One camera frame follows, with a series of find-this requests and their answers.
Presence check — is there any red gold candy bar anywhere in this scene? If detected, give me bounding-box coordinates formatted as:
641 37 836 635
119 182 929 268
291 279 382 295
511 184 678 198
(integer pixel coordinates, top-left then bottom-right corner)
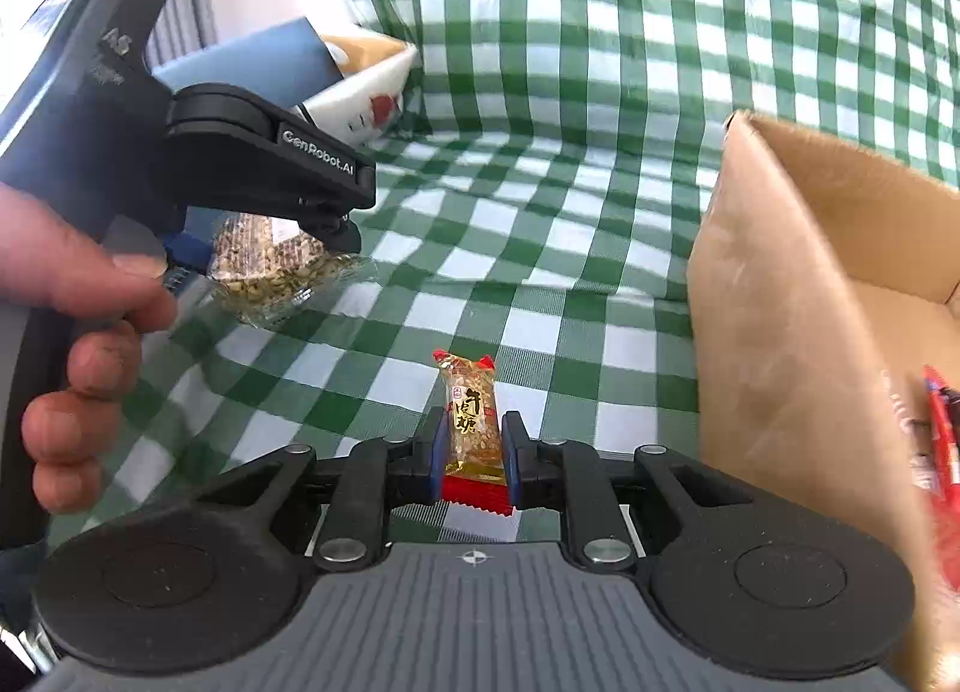
433 350 512 516

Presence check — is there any puffed grain snack bag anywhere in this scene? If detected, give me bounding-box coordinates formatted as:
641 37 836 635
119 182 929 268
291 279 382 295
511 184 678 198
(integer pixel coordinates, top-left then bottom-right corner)
206 213 376 328

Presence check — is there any red blue snack packet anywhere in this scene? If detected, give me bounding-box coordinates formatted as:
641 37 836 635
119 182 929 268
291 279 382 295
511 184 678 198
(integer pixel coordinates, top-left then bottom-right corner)
924 366 958 512

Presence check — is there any person left hand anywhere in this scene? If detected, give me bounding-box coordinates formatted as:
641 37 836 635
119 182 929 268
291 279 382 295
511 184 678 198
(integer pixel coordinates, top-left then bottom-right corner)
0 182 181 515

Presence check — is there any white patterned cushion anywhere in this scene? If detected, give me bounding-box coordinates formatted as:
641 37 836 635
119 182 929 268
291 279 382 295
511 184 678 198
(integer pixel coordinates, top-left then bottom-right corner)
295 29 418 148

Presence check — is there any green white checkered cloth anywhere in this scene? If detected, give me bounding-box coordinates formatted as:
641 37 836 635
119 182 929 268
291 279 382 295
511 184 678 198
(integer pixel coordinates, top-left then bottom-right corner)
52 0 958 541

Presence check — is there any brown cardboard box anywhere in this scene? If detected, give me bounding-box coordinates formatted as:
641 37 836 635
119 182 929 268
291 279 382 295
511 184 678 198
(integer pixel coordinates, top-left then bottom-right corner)
686 112 958 690

